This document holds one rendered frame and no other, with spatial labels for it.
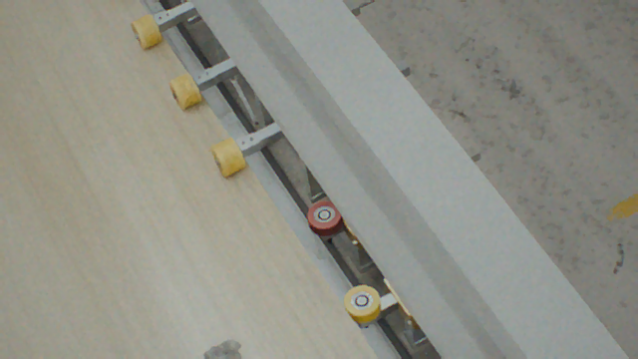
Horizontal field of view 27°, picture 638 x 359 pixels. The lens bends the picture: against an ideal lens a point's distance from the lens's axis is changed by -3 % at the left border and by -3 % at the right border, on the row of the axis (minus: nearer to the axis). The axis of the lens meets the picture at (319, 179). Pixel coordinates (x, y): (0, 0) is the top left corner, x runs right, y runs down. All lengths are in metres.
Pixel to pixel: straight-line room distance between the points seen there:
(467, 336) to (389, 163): 0.17
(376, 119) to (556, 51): 3.39
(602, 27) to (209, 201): 1.95
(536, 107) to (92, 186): 1.72
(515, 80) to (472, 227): 3.38
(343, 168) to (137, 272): 1.83
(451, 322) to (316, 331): 1.74
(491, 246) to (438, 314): 0.11
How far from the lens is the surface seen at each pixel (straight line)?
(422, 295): 1.25
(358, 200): 1.31
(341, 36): 1.32
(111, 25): 3.65
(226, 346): 2.96
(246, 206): 3.17
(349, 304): 2.97
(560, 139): 4.37
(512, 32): 4.68
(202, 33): 3.84
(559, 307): 1.12
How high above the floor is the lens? 3.42
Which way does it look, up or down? 52 degrees down
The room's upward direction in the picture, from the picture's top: 11 degrees counter-clockwise
